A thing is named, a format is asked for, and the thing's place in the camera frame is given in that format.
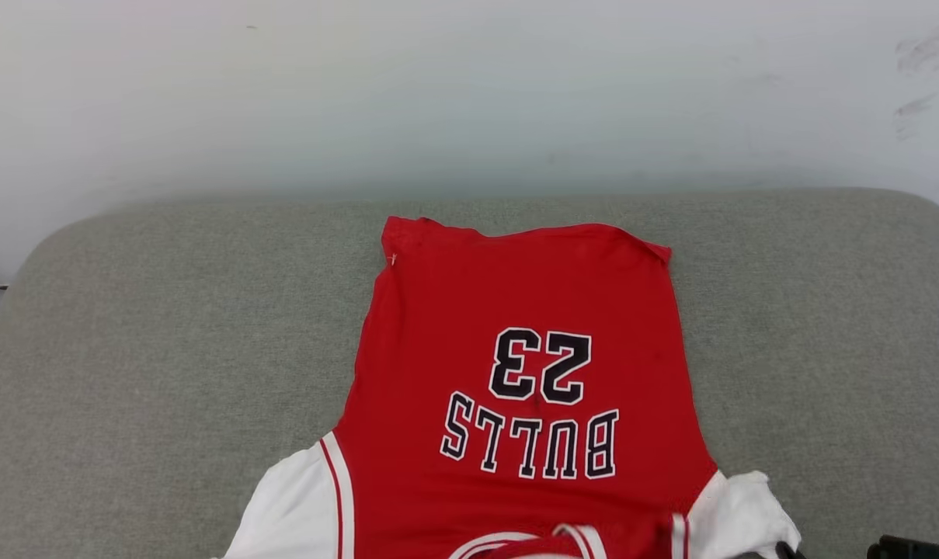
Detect red basketball jersey number 23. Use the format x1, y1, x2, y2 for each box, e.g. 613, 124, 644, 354
221, 216, 803, 559

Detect grey fabric sofa cushion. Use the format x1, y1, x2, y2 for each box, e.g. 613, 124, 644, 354
0, 188, 939, 559

